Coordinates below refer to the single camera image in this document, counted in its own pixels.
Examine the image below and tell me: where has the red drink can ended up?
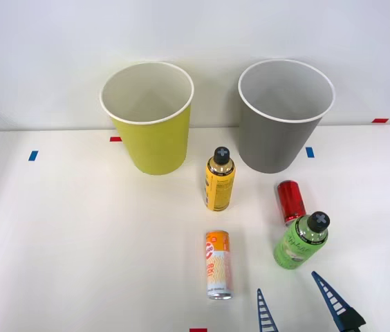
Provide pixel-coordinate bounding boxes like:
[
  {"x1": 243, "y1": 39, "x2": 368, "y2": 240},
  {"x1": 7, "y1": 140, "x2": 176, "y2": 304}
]
[{"x1": 277, "y1": 179, "x2": 308, "y2": 228}]

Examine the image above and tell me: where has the yellow bottle with black cap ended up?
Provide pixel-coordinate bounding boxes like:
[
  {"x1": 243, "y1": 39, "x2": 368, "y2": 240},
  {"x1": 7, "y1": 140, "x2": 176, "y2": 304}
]
[{"x1": 203, "y1": 146, "x2": 236, "y2": 212}]

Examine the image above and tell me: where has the yellow-green plastic bin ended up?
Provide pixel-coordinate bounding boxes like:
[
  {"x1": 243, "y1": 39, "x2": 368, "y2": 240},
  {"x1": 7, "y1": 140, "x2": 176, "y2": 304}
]
[{"x1": 99, "y1": 62, "x2": 195, "y2": 176}]

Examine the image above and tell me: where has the orange and white drink can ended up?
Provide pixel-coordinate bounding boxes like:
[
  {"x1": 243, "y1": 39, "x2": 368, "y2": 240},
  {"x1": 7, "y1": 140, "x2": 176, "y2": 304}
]
[{"x1": 204, "y1": 230, "x2": 234, "y2": 300}]

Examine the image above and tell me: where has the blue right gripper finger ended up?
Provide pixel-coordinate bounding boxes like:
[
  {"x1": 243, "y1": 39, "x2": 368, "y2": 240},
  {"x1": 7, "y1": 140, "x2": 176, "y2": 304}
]
[
  {"x1": 257, "y1": 288, "x2": 281, "y2": 332},
  {"x1": 311, "y1": 270, "x2": 367, "y2": 332}
]

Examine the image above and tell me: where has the green bottle with black cap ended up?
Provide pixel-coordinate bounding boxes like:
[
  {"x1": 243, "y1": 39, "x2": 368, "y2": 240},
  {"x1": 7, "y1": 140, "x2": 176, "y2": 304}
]
[{"x1": 272, "y1": 211, "x2": 332, "y2": 270}]

